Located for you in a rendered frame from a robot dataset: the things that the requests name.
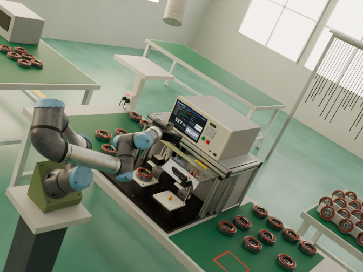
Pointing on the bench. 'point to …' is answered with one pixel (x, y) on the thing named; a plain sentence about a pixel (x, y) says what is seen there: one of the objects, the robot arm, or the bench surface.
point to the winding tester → (223, 127)
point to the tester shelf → (243, 165)
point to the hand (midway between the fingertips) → (172, 127)
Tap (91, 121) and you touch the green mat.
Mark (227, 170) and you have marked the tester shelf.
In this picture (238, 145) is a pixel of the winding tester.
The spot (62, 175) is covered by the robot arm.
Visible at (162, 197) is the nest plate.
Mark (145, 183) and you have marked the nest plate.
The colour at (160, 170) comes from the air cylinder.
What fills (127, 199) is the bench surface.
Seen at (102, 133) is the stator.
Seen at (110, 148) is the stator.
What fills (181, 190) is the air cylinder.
